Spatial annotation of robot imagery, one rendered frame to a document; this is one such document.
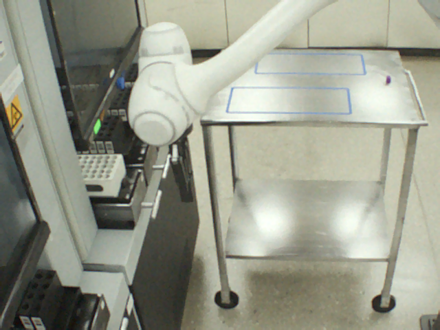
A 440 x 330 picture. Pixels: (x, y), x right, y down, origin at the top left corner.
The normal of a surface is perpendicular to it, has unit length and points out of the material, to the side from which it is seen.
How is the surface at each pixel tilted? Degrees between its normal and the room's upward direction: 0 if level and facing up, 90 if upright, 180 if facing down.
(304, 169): 0
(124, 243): 0
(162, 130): 94
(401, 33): 90
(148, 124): 98
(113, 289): 0
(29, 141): 90
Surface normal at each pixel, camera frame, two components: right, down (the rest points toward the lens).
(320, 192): -0.08, -0.80
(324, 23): -0.09, 0.60
